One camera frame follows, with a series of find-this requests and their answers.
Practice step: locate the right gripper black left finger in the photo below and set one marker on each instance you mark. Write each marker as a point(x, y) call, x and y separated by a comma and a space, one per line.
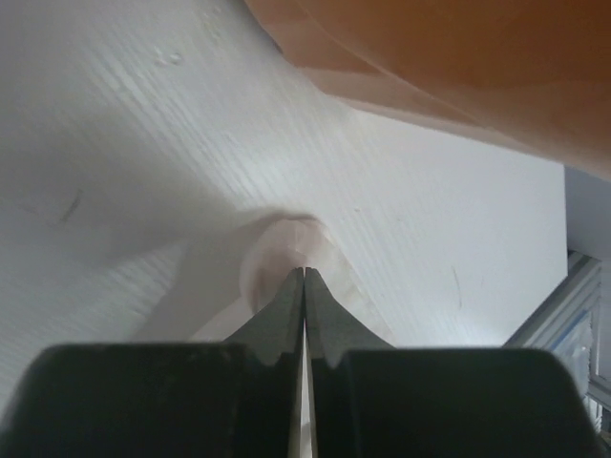
point(240, 397)

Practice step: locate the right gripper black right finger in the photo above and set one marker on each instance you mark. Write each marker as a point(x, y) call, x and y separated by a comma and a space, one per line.
point(370, 399)

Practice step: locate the orange plastic bin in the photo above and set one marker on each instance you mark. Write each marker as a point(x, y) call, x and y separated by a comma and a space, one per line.
point(529, 75)

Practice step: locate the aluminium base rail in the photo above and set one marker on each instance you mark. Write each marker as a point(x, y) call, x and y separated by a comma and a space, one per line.
point(567, 324)

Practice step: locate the white and green t shirt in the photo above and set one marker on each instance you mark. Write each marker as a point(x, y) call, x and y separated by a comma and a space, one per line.
point(144, 145)

